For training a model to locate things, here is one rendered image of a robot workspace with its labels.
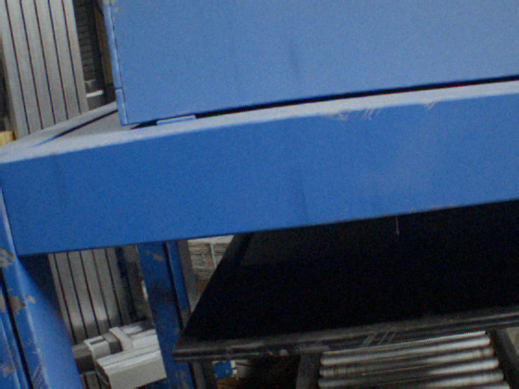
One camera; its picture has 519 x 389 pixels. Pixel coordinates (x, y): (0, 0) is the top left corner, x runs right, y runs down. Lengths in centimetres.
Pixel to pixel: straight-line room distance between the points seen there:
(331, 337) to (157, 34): 36
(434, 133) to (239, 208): 18
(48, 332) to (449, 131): 45
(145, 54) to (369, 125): 26
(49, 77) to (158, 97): 158
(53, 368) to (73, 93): 164
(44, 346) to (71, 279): 166
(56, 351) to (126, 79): 30
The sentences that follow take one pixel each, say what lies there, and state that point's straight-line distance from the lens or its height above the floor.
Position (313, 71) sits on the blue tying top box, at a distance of 74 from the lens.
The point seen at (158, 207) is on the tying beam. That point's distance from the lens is 66.
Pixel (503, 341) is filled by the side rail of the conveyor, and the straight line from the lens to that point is 188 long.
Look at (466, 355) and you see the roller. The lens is 184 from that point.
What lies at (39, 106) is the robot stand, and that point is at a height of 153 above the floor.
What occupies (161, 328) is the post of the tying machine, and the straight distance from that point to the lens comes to 138.
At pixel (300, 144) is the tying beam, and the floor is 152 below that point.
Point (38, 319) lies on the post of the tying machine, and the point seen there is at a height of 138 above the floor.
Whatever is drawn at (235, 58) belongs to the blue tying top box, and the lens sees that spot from 74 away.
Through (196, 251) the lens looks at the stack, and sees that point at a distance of 308.
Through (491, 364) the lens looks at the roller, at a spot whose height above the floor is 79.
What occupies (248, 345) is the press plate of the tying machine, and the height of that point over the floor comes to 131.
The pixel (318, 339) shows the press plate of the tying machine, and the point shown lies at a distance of 75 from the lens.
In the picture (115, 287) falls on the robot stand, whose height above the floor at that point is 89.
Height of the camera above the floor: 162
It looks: 12 degrees down
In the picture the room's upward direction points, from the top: 9 degrees counter-clockwise
